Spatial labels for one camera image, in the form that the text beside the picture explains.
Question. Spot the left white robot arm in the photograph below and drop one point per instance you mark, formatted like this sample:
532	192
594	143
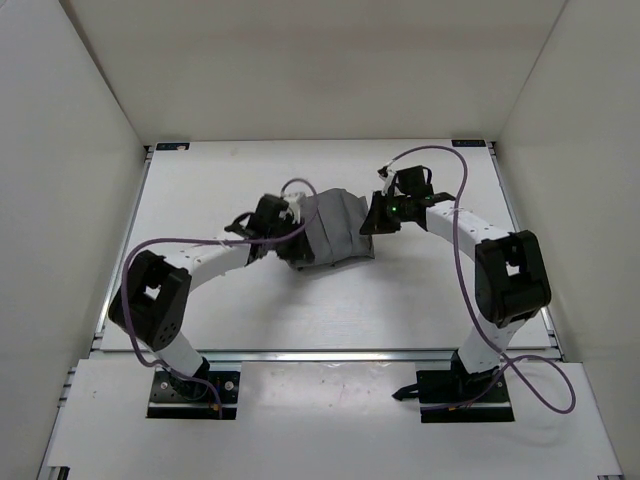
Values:
161	273

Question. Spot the grey pleated skirt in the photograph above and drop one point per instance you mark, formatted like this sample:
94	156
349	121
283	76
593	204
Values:
335	217

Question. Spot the left blue table label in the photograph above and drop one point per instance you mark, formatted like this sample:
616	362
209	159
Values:
172	146

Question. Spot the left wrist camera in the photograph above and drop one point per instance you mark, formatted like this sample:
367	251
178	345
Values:
294	203

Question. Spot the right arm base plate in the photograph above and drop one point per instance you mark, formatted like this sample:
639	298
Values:
455	396

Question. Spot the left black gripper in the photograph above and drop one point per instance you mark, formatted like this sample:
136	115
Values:
300	248

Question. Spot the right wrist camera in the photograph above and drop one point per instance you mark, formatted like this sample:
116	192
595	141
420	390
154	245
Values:
389	177

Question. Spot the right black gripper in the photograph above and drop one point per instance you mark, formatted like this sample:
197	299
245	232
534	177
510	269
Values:
375	222

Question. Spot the aluminium table rail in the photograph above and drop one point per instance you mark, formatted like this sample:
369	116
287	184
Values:
329	356

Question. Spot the right blue table label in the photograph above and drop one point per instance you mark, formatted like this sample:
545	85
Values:
468	143

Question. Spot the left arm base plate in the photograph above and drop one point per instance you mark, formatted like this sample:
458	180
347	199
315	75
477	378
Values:
176	399

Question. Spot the blue table label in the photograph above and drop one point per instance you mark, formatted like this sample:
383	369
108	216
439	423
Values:
468	143
172	146

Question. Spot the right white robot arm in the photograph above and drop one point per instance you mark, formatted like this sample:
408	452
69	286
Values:
510	280

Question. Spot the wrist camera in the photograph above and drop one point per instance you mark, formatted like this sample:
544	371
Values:
294	203
389	177

